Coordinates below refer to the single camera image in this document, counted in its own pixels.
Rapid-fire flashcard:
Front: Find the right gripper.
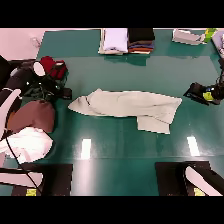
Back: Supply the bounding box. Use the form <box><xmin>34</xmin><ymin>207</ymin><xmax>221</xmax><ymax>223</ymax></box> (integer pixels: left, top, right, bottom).
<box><xmin>183</xmin><ymin>81</ymin><xmax>222</xmax><ymax>106</ymax></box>

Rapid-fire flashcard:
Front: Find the beige shirt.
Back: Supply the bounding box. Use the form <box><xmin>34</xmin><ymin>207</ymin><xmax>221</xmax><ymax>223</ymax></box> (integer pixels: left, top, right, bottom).
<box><xmin>67</xmin><ymin>88</ymin><xmax>183</xmax><ymax>135</ymax></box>

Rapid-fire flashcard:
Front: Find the orange garment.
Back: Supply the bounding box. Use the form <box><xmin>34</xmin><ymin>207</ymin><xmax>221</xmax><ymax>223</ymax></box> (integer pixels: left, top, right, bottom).
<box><xmin>129</xmin><ymin>47</ymin><xmax>155</xmax><ymax>55</ymax></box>

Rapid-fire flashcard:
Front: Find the navy garment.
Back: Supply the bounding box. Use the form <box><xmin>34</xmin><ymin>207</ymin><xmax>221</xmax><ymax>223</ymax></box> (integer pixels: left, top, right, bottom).
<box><xmin>128</xmin><ymin>41</ymin><xmax>156</xmax><ymax>50</ymax></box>

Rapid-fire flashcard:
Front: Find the black garment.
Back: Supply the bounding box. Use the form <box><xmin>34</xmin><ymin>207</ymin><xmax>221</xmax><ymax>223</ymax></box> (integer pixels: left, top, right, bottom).
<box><xmin>127</xmin><ymin>28</ymin><xmax>156</xmax><ymax>44</ymax></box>

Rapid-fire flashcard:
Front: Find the red garment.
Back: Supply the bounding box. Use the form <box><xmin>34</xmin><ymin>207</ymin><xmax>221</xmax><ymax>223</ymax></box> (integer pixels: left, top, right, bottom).
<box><xmin>39</xmin><ymin>55</ymin><xmax>69</xmax><ymax>81</ymax></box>

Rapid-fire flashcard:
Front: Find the dark green garment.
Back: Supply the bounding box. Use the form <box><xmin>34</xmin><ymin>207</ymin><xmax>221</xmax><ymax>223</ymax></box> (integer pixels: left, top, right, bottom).
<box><xmin>22</xmin><ymin>78</ymin><xmax>65</xmax><ymax>103</ymax></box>

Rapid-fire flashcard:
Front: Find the brown garment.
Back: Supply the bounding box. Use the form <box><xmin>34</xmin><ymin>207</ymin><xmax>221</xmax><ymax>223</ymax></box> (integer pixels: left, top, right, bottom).
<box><xmin>6</xmin><ymin>99</ymin><xmax>56</xmax><ymax>134</ymax></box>

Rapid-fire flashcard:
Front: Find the white garment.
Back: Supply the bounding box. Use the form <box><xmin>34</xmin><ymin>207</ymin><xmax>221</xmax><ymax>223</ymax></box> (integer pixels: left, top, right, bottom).
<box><xmin>0</xmin><ymin>126</ymin><xmax>54</xmax><ymax>165</ymax></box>

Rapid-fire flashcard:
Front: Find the black cable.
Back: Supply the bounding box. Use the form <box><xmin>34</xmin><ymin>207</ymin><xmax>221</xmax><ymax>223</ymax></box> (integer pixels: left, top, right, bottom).
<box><xmin>3</xmin><ymin>130</ymin><xmax>44</xmax><ymax>197</ymax></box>

